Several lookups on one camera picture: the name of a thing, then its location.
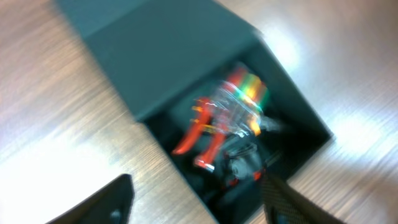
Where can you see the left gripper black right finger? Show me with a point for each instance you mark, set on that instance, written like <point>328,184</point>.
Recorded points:
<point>284,205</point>

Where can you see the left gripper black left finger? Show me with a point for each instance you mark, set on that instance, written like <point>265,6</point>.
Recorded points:
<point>110,205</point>

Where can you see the red handled pruning shears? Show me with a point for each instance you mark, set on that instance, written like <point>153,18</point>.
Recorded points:
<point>208,114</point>

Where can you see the dark green box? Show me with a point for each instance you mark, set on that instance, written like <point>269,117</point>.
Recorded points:
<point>163,55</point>

